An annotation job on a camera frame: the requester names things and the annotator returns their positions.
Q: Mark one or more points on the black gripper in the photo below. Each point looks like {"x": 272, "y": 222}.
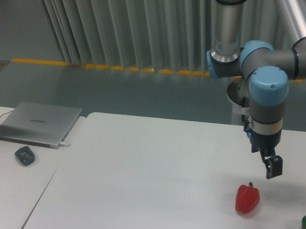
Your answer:
{"x": 264, "y": 139}

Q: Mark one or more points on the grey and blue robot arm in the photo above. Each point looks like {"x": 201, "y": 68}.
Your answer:
{"x": 265, "y": 72}

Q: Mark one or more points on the red bell pepper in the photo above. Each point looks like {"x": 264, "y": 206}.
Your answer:
{"x": 247, "y": 198}

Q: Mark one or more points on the white usb plug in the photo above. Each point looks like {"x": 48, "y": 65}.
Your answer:
{"x": 64, "y": 144}

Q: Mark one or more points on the white folding partition screen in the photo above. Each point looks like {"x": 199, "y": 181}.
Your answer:
{"x": 145, "y": 34}

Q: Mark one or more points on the silver closed laptop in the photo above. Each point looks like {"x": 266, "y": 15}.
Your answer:
{"x": 39, "y": 124}

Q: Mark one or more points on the black earbuds case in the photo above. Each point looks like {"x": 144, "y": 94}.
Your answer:
{"x": 25, "y": 156}

